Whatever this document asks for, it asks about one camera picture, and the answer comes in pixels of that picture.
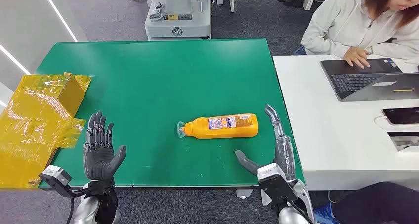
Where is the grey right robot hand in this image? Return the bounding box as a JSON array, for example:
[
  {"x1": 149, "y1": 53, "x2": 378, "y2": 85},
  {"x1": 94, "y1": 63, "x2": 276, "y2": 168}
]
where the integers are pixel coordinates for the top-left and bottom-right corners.
[{"x1": 234, "y1": 104, "x2": 297, "y2": 183}]

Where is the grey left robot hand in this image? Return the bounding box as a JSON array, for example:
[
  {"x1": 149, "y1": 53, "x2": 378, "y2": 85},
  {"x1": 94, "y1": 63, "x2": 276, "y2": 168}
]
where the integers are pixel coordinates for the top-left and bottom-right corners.
[{"x1": 82, "y1": 110, "x2": 127, "y2": 184}]

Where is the orange plastic bottle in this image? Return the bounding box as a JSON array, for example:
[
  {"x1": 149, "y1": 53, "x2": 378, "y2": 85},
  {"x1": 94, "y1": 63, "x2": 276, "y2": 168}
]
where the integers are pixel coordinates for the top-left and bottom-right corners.
[{"x1": 177, "y1": 113, "x2": 259, "y2": 140}]

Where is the white desk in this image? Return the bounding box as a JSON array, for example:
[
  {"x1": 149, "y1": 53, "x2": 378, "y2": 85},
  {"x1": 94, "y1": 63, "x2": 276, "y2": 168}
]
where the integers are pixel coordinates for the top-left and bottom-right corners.
[{"x1": 273, "y1": 54, "x2": 419, "y2": 192}]

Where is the yellow film-wrapped cardboard box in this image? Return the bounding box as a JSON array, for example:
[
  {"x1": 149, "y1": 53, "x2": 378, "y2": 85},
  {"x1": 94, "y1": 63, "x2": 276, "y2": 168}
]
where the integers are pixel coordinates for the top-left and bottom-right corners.
[{"x1": 0, "y1": 72, "x2": 93, "y2": 190}]

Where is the green table mat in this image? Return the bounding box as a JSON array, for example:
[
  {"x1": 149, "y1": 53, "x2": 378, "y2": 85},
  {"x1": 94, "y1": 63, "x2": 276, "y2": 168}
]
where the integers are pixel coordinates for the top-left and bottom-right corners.
[{"x1": 35, "y1": 38, "x2": 306, "y2": 189}]

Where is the dark grey laptop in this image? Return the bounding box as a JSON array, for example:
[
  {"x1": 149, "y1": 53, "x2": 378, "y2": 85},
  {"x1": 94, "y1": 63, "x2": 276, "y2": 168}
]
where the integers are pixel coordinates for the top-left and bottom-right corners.
[{"x1": 320, "y1": 58, "x2": 419, "y2": 102}]

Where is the person's leg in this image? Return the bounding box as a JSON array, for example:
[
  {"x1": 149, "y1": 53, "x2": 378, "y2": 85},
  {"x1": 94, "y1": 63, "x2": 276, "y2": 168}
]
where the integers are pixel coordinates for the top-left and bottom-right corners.
[{"x1": 313, "y1": 182, "x2": 419, "y2": 224}]

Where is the white desktop device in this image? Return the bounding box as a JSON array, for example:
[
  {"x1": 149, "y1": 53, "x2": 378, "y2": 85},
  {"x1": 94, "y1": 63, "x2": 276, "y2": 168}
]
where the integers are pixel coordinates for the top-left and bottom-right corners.
[{"x1": 387, "y1": 132, "x2": 419, "y2": 153}]

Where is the person's hand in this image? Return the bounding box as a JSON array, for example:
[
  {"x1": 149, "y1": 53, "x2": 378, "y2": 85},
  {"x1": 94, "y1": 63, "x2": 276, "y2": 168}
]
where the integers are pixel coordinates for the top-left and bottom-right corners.
[{"x1": 343, "y1": 47, "x2": 371, "y2": 69}]

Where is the black smartphone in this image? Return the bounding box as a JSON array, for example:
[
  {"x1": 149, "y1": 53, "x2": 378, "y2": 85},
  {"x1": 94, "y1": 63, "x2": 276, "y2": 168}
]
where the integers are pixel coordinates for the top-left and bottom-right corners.
[{"x1": 382, "y1": 107, "x2": 419, "y2": 126}]

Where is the person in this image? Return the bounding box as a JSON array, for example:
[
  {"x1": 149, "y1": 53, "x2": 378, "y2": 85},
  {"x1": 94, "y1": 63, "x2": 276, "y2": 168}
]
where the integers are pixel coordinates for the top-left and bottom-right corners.
[{"x1": 293, "y1": 0, "x2": 419, "y2": 69}]

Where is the white machine base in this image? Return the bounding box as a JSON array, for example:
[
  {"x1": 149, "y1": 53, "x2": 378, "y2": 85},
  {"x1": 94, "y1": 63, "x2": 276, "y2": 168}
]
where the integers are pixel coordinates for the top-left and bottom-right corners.
[{"x1": 144, "y1": 0, "x2": 212, "y2": 41}]

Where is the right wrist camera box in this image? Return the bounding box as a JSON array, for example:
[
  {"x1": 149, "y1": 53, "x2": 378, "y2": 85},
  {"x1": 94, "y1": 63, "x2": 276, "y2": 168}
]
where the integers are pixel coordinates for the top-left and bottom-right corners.
[{"x1": 256, "y1": 163, "x2": 298, "y2": 205}]

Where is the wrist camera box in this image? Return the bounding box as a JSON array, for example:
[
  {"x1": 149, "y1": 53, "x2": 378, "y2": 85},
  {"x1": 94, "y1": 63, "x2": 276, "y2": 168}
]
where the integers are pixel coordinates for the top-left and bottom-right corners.
[
  {"x1": 39, "y1": 165, "x2": 96, "y2": 199},
  {"x1": 256, "y1": 163, "x2": 298, "y2": 205}
]

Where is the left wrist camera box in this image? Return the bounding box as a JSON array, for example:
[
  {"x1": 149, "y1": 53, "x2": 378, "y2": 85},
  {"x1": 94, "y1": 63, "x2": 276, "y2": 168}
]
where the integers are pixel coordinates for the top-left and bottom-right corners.
[{"x1": 39, "y1": 165, "x2": 96, "y2": 199}]

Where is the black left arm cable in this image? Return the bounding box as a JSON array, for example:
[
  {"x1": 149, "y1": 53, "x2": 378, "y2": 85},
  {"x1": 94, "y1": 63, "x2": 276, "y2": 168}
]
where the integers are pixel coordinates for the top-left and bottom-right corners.
[{"x1": 66, "y1": 196, "x2": 77, "y2": 224}]

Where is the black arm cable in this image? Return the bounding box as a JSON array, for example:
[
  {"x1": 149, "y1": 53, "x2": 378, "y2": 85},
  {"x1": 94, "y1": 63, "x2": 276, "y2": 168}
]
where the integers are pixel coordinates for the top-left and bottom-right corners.
[
  {"x1": 287, "y1": 200, "x2": 312, "y2": 224},
  {"x1": 66, "y1": 196, "x2": 77, "y2": 224}
]

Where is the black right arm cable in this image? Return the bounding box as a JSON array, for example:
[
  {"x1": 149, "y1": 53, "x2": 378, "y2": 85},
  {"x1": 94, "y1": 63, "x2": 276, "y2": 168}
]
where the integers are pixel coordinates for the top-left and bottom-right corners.
[{"x1": 287, "y1": 200, "x2": 312, "y2": 224}]

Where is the white charging cable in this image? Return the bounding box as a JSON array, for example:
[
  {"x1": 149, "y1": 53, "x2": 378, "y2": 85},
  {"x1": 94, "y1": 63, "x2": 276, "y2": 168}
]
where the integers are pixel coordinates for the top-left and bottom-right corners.
[{"x1": 374, "y1": 115, "x2": 390, "y2": 130}]

